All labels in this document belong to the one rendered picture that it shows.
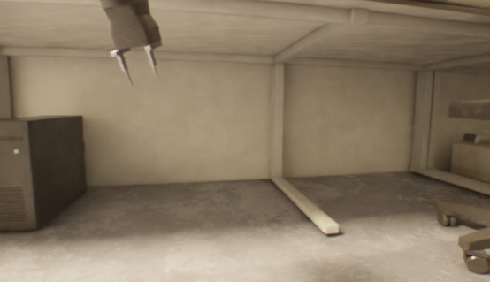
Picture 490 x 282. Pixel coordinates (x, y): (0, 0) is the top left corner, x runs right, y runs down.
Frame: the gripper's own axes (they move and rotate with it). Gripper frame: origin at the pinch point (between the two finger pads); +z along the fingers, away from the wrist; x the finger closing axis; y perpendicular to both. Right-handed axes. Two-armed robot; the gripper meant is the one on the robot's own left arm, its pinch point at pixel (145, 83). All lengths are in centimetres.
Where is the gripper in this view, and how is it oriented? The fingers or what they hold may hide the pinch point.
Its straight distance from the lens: 49.8
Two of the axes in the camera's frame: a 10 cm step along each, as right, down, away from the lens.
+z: 1.6, 8.7, 4.7
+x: -9.8, 0.9, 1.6
